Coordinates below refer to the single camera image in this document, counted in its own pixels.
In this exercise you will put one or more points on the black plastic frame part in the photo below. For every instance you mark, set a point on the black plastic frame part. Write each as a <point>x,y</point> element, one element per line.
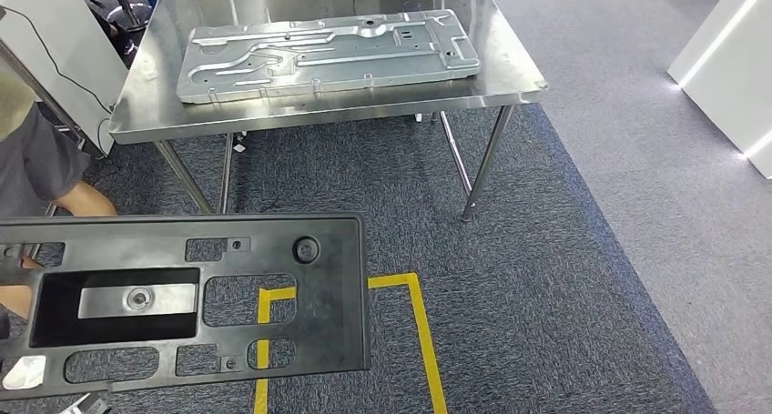
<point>332,315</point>

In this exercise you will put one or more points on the stainless steel workbench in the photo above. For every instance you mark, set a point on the stainless steel workbench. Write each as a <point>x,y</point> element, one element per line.
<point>512,67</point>

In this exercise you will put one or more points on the stamped grey metal panel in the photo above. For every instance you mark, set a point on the stamped grey metal panel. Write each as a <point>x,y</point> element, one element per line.
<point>338,67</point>

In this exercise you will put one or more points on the stool with round base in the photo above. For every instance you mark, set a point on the stool with round base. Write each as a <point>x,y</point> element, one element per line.
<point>130,16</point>

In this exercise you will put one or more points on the white counter with light strip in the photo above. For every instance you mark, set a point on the white counter with light strip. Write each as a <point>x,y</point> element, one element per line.
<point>736,67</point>

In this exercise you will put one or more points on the white board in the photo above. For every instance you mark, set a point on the white board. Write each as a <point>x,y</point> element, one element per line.
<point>54,13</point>

